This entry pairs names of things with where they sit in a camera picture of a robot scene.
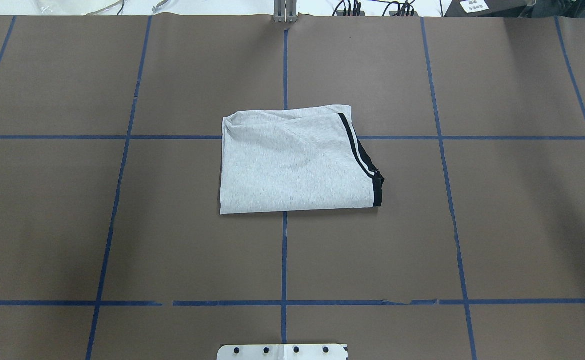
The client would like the grey cartoon print t-shirt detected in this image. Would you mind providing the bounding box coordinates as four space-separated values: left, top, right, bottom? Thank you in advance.
219 104 384 215

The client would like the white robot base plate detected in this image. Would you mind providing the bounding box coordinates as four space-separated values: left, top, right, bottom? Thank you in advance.
216 343 349 360

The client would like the aluminium frame post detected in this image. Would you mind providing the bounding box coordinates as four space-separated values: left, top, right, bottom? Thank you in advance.
273 0 298 23

